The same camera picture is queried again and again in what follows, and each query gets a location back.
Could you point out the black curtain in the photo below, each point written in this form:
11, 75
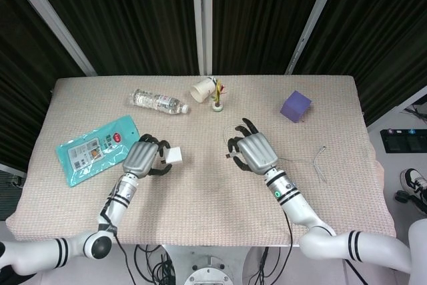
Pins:
133, 14

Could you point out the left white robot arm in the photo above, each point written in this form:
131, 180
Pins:
113, 208

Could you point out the round metal base flange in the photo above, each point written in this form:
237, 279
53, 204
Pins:
209, 278

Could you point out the black and white sneaker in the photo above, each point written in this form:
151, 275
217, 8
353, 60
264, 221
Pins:
413, 181

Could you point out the white paper cup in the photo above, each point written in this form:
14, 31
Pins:
201, 91

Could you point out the purple foam cube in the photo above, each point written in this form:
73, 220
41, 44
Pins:
295, 106

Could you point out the grey metal frame post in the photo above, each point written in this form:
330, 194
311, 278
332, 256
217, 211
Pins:
50, 18
317, 14
201, 14

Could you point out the beige waffle table cloth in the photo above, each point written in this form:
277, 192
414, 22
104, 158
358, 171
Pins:
207, 205

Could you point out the black electronic device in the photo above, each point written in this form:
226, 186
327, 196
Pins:
403, 141

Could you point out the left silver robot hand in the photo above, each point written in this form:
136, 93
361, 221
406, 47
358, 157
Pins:
138, 158

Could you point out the clear plastic water bottle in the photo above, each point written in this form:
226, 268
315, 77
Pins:
153, 100

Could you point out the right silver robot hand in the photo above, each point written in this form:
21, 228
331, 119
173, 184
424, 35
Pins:
258, 149

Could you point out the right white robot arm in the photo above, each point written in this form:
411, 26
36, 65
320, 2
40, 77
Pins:
300, 205

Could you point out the white charger with cable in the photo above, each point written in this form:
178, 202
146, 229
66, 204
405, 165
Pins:
175, 155

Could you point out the teal wet wipes pack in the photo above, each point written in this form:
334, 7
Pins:
93, 151

